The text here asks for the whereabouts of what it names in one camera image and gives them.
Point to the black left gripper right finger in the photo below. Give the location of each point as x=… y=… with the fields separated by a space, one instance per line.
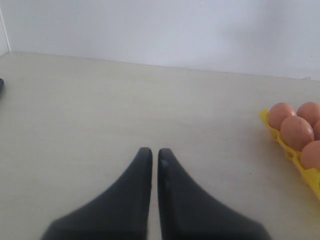
x=188 y=212

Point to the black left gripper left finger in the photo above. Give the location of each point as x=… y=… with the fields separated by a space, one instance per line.
x=119 y=213

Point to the yellow plastic egg tray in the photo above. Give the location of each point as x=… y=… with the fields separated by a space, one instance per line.
x=310 y=176

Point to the brown egg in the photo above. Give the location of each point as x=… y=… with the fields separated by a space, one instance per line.
x=296 y=132
x=310 y=156
x=316 y=131

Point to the brown egg packed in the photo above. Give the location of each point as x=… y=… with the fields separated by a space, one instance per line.
x=278 y=113
x=310 y=111

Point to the dark cloth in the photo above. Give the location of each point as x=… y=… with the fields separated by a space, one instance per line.
x=2 y=86

